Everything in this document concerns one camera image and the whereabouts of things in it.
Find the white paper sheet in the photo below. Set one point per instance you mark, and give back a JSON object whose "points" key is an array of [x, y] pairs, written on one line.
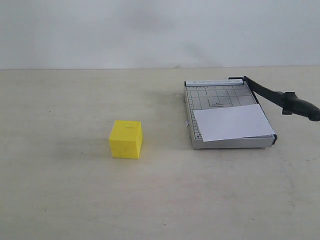
{"points": [[229, 123]]}

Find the grey metal paper cutter base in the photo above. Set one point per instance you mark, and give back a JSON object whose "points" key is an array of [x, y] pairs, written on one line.
{"points": [[212, 94]]}

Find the yellow foam cube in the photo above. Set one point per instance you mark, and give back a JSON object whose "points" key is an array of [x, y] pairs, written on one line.
{"points": [[125, 139]]}

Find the black cutter blade arm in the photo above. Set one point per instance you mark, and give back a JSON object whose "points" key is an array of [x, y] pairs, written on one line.
{"points": [[288, 101]]}

